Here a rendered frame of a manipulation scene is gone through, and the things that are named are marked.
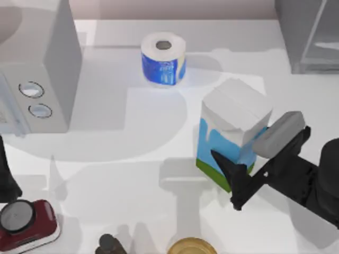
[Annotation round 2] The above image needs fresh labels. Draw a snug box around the white and blue milk carton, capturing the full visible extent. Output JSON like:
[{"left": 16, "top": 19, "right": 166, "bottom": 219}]
[{"left": 195, "top": 77, "right": 274, "bottom": 194}]

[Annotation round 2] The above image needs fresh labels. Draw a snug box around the toilet paper roll blue wrapper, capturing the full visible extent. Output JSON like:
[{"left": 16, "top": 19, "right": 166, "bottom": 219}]
[{"left": 140, "top": 31, "right": 187, "bottom": 89}]

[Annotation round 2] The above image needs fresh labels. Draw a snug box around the dark grey bottle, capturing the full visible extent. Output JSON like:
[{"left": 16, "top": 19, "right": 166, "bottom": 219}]
[{"left": 95, "top": 233, "right": 128, "bottom": 254}]

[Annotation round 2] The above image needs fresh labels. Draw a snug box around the round microwave knob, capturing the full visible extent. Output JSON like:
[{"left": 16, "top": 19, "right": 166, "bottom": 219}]
[
  {"left": 28, "top": 103, "right": 53, "bottom": 119},
  {"left": 18, "top": 81, "right": 45, "bottom": 99}
]

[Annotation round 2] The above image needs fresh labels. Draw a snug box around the dark red device round disc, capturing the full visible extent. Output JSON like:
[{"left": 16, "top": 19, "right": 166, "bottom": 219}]
[{"left": 0, "top": 199, "right": 61, "bottom": 251}]

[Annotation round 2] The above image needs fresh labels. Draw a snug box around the pale microwave oven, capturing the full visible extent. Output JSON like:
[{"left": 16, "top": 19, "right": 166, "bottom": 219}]
[{"left": 0, "top": 0, "right": 83, "bottom": 136}]

